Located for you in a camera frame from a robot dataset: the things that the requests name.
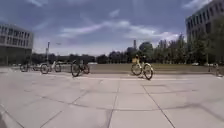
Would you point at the glass office building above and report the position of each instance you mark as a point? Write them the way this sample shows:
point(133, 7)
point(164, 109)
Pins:
point(15, 45)

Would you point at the white bicycle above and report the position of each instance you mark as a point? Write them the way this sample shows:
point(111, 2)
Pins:
point(50, 67)

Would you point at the grey multistorey building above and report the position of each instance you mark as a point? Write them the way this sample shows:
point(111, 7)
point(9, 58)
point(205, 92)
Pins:
point(205, 23)

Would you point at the yellow bicycle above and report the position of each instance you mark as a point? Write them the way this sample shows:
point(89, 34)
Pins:
point(142, 68)

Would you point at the pole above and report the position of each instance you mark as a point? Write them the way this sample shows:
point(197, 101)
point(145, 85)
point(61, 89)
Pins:
point(47, 51)

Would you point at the dark bicycle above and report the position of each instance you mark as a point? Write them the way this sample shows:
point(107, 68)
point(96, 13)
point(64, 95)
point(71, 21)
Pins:
point(25, 67)
point(79, 67)

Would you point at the row of trees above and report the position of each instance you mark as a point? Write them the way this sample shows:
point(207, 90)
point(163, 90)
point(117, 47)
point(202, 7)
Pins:
point(160, 53)

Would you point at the grass field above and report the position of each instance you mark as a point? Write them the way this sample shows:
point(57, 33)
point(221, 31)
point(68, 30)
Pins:
point(113, 68)

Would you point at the grey stone slab plaza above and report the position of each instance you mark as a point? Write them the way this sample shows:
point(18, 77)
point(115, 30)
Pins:
point(133, 103)

